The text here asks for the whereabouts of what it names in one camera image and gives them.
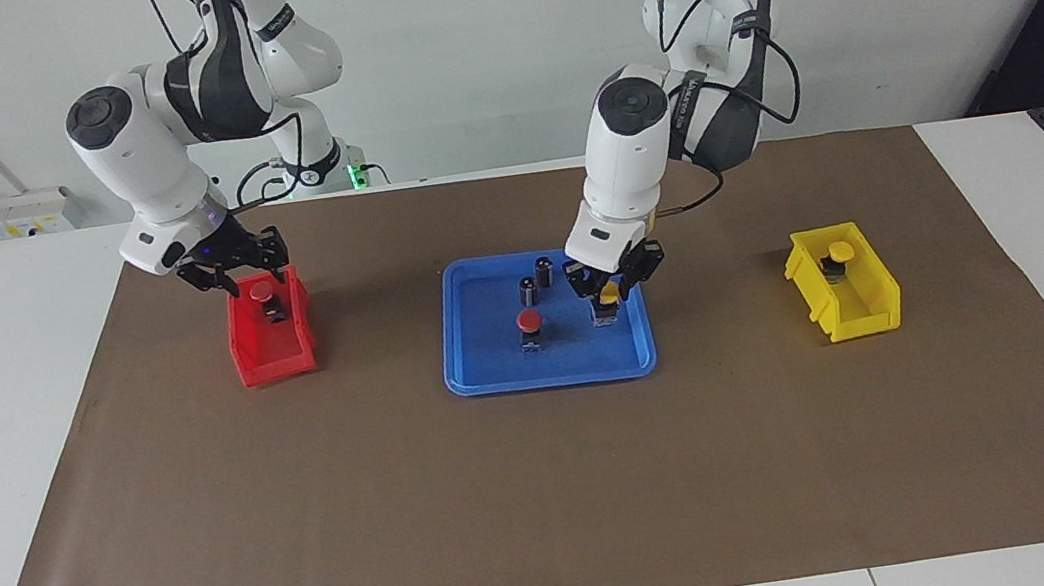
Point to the white wall outlet box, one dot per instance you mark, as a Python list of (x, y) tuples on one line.
[(22, 212)]

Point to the blue plastic tray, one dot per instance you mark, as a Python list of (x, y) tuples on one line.
[(492, 368)]

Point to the black cylindrical capacitor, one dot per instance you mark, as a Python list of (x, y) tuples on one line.
[(529, 294), (545, 273)]

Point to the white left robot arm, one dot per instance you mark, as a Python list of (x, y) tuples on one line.
[(629, 148)]

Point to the yellow push button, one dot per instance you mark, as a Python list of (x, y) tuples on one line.
[(608, 299), (841, 250)]

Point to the brown paper mat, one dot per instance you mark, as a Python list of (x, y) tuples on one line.
[(548, 491)]

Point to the red push button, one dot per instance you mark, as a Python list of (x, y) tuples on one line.
[(529, 320), (261, 291)]

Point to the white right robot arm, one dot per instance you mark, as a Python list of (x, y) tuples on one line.
[(142, 161)]

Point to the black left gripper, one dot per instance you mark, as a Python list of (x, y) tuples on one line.
[(621, 277)]

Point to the yellow plastic bin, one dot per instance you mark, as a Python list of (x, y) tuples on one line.
[(871, 302)]

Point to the red plastic bin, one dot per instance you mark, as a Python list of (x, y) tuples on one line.
[(269, 362)]

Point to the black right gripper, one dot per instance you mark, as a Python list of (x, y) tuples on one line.
[(226, 249)]

